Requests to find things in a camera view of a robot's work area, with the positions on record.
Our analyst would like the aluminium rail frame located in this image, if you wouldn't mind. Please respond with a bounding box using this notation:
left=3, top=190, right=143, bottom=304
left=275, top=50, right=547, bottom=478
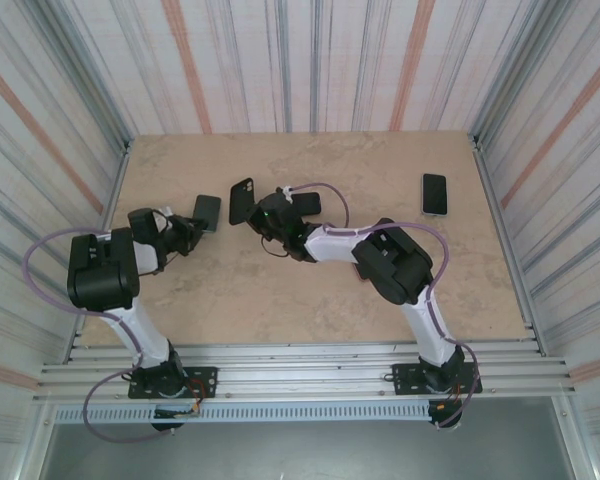
left=31, top=341, right=580, bottom=405

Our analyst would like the grey metal panel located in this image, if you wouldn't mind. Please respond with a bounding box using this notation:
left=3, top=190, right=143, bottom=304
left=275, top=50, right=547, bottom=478
left=38, top=399, right=600, bottom=480

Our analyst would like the black phone case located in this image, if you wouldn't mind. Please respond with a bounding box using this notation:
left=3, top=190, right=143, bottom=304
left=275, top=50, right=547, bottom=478
left=228, top=176, right=259, bottom=226

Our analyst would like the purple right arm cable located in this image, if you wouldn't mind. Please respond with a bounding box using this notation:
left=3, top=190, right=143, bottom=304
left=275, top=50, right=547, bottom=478
left=287, top=182, right=483, bottom=430

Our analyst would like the clear white phone case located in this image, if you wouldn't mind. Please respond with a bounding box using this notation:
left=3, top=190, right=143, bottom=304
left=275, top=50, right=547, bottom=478
left=420, top=173, right=450, bottom=217

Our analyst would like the small circuit board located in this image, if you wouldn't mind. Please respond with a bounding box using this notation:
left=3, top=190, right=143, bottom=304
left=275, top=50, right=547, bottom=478
left=153, top=405, right=202, bottom=419

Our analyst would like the white slotted cable duct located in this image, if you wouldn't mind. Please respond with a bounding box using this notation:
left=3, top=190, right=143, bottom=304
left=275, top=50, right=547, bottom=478
left=53, top=402, right=431, bottom=425

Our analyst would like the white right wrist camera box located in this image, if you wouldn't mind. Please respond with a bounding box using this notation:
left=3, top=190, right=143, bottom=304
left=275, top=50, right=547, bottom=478
left=278, top=183, right=314, bottom=204

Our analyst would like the white-edged black phone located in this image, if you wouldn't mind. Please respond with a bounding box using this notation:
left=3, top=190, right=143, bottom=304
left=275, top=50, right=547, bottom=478
left=292, top=191, right=323, bottom=219

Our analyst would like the aluminium side rail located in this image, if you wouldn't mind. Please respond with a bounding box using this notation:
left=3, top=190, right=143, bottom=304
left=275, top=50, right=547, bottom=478
left=65, top=139, right=133, bottom=362
left=471, top=132, right=549, bottom=359

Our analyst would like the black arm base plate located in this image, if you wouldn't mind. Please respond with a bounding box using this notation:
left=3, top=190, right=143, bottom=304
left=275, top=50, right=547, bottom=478
left=128, top=366, right=219, bottom=400
left=392, top=362, right=483, bottom=396

